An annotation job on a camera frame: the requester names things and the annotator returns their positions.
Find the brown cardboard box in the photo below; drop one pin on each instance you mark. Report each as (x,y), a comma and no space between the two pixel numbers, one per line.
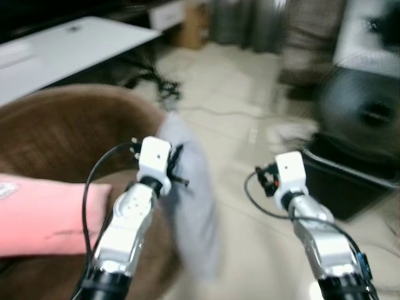
(195,26)

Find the brown round plush chair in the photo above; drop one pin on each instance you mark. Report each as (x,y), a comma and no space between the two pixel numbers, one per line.
(56,131)

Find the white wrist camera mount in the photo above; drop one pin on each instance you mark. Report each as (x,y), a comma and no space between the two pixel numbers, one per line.
(291,172)
(154,159)

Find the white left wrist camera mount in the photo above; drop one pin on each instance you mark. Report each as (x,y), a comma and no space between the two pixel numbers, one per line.
(154,159)

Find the white table with black legs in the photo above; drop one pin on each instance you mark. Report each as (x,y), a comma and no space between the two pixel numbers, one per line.
(69,53)

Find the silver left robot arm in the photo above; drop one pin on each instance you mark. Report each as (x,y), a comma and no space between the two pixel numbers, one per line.
(125,231)

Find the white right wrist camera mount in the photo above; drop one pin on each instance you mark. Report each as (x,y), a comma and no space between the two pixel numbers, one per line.
(291,172)

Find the pink pillow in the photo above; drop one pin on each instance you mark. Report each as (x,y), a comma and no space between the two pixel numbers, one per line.
(37,215)

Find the plaid cushioned chair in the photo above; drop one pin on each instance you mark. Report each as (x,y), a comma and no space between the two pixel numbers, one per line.
(312,44)

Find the grey pillow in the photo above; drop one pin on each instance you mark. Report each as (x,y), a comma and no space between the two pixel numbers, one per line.
(195,212)

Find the black box stool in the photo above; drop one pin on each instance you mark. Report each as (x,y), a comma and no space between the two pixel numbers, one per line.
(350,184)

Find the round black floor fan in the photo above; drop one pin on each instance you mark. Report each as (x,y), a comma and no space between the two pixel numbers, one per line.
(369,112)

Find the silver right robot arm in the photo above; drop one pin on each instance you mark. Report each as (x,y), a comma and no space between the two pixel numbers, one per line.
(325,250)

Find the grey curtain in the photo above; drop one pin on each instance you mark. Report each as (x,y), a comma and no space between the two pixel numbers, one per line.
(247,25)

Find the white desk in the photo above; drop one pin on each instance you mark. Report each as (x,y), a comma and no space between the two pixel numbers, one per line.
(372,37)

